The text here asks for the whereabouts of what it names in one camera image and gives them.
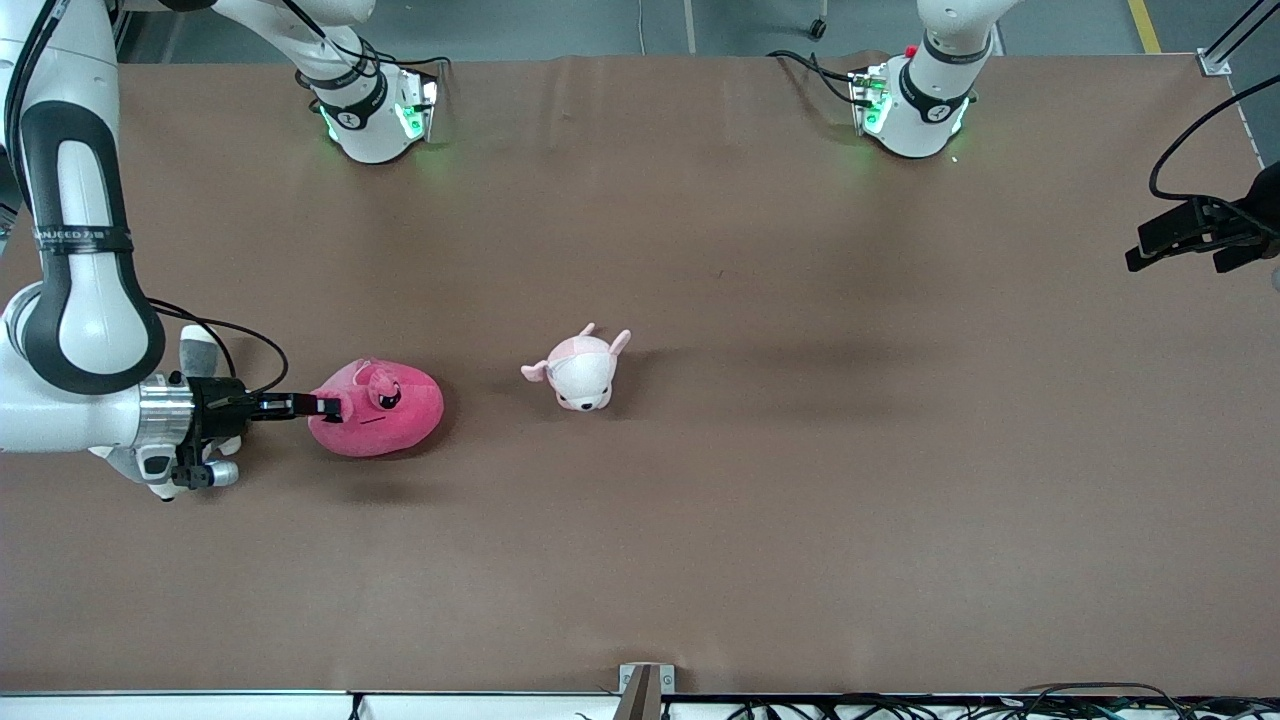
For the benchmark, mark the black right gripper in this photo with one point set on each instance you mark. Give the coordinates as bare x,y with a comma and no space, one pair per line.
215,408

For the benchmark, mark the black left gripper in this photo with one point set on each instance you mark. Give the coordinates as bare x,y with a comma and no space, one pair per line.
1258,214

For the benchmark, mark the round pink plush toy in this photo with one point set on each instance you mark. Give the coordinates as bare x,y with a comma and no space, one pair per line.
400,420

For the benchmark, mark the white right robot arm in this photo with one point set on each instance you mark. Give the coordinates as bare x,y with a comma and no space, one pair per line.
85,250

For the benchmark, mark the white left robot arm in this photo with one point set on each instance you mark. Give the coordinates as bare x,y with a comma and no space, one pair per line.
915,120

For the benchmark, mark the grey white husky plush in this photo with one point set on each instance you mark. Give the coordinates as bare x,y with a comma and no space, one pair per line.
198,350

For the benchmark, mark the light pink plush puppy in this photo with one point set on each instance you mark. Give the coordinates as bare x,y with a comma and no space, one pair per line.
580,375

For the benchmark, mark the brown table cover sheet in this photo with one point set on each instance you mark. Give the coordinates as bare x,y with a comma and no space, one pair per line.
640,530

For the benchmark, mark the black caster wheel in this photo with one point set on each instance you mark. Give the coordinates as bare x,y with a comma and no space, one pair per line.
818,27

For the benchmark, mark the aluminium frame post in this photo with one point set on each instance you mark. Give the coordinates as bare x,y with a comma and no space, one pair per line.
1225,45

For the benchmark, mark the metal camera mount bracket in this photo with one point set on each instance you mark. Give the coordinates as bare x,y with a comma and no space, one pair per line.
642,690

